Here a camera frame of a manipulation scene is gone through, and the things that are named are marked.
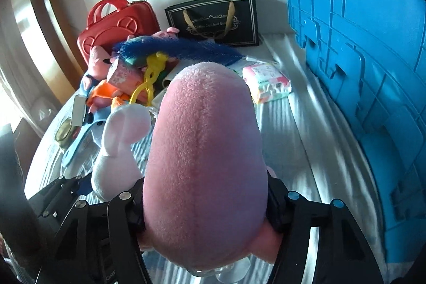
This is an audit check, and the blue plastic shoehorn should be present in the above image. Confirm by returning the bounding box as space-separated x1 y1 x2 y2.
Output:
62 108 112 168

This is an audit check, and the small white tube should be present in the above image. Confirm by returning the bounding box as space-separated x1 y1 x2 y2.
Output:
244 55 277 65

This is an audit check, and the blue plastic storage crate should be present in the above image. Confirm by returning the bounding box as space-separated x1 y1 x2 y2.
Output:
281 0 426 271

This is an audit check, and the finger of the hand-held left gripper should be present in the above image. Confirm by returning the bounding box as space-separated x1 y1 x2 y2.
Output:
26 175 92 231

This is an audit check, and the white cardboard box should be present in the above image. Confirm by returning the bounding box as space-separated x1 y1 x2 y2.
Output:
71 94 89 126

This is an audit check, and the small pink pig plush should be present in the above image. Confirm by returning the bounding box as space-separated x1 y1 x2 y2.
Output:
151 27 180 42

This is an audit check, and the floral tissue packet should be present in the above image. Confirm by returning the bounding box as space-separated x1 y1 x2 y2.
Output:
242 63 292 105

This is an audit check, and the blue furry plush toy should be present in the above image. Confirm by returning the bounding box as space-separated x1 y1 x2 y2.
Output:
111 36 243 68

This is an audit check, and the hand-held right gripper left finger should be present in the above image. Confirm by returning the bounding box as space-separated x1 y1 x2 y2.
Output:
35 178 149 284

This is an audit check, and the glass cup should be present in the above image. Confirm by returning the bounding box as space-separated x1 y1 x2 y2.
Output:
54 119 82 150

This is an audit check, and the white plush toy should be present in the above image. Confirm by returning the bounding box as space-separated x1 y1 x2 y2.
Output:
91 104 152 201

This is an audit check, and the yellow plastic toy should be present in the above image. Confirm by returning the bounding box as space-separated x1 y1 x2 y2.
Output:
129 52 167 105

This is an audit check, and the pink printed pouch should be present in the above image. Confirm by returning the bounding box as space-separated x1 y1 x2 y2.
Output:
106 61 144 95

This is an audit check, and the orange plush toy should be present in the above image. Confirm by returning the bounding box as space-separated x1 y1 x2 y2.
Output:
87 79 134 113

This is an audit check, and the pig plush with blue body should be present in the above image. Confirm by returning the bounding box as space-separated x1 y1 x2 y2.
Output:
81 45 115 112

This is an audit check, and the large pink plush toy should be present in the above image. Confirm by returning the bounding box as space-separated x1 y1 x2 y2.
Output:
138 62 290 284

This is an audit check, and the red hard-shell suitcase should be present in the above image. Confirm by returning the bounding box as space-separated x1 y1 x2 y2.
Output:
77 0 162 70

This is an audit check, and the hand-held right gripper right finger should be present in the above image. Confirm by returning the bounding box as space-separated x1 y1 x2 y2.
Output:
264 176 387 284

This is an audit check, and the black gift bag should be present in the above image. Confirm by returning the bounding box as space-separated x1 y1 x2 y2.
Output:
165 0 260 48

